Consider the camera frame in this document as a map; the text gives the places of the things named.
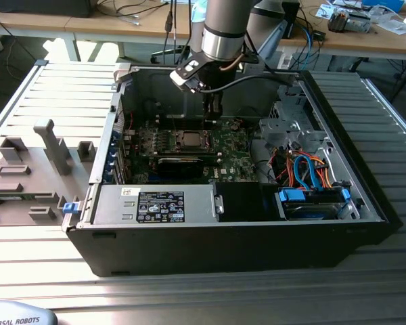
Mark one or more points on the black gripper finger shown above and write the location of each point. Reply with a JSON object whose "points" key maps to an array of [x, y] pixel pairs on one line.
{"points": [[216, 108], [207, 106]]}

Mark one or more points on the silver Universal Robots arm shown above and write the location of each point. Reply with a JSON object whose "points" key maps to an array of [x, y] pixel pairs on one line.
{"points": [[223, 44]]}

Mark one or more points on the metal locking lever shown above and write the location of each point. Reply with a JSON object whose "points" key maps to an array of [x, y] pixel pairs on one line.
{"points": [[173, 122]]}

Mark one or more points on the CPU socket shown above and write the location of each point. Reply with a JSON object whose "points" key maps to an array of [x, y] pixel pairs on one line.
{"points": [[181, 149]]}

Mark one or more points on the green motherboard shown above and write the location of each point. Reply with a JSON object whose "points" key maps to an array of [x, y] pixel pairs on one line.
{"points": [[238, 159]]}

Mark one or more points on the black graphics card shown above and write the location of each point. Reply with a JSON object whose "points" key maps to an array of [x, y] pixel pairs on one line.
{"points": [[179, 167]]}

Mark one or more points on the metal drive cage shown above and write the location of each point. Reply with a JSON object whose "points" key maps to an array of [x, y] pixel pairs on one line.
{"points": [[284, 130]]}

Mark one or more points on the black upright box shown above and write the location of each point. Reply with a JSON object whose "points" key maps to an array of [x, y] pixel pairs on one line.
{"points": [[291, 17]]}

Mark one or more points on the black plastic shroud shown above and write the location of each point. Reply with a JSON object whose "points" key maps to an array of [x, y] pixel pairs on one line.
{"points": [[243, 203]]}

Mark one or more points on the grey power supply unit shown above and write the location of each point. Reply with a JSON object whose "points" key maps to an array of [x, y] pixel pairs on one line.
{"points": [[115, 206]]}

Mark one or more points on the wooden desk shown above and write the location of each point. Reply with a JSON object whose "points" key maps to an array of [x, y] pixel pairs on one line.
{"points": [[88, 27], [358, 42]]}

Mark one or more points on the hard disk in blue carrier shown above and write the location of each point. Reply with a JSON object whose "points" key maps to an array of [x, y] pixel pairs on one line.
{"points": [[308, 211]]}

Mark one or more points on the black PC case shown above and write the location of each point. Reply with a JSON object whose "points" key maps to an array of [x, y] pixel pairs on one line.
{"points": [[189, 250]]}

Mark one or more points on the grey metal device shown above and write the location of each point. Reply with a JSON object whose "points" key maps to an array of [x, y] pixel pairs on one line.
{"points": [[357, 23]]}

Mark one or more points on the blue case latch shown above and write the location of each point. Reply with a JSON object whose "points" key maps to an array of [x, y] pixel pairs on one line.
{"points": [[70, 208]]}

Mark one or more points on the blue box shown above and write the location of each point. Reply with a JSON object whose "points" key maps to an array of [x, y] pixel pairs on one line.
{"points": [[385, 4]]}

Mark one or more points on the white paper sheet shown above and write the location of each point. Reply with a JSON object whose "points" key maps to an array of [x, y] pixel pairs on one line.
{"points": [[394, 26]]}

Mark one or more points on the black box on desk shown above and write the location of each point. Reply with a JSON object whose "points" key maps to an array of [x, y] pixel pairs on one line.
{"points": [[44, 8]]}

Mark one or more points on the grey parts rack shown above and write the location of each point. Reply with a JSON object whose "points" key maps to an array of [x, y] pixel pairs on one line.
{"points": [[37, 189]]}

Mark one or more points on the grey Universal Robots housing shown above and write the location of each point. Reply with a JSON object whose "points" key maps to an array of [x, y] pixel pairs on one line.
{"points": [[17, 315]]}

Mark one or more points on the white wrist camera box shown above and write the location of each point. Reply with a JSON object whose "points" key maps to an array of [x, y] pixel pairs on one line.
{"points": [[181, 79]]}

